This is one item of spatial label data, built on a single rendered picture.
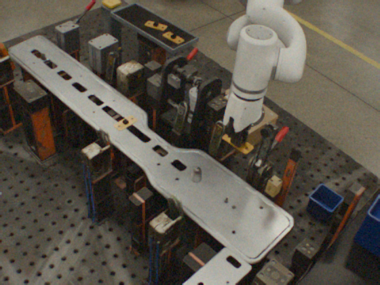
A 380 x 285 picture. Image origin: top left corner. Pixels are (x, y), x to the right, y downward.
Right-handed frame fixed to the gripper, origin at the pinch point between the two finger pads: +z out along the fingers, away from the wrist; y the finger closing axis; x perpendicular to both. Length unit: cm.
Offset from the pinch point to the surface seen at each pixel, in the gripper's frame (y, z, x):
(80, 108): 7, 27, -63
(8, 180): 36, 57, -78
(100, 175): 18, 33, -38
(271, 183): -11.0, 21.1, 7.7
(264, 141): -15.4, 12.4, -0.6
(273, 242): 1.0, 27.8, 19.3
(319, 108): -184, 127, -51
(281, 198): -14.9, 28.9, 10.8
